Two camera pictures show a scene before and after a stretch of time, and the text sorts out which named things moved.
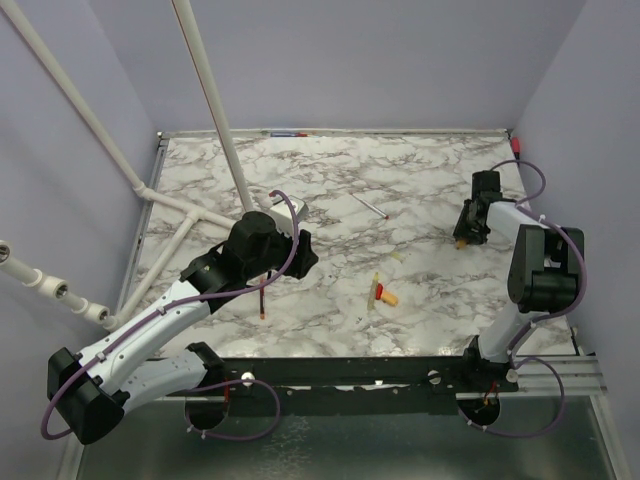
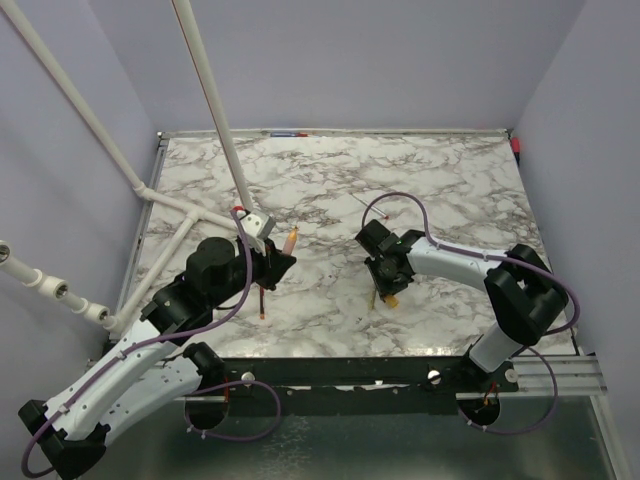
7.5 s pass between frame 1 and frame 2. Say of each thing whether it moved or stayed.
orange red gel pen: stayed
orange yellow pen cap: stayed
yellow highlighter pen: stayed
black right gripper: moved
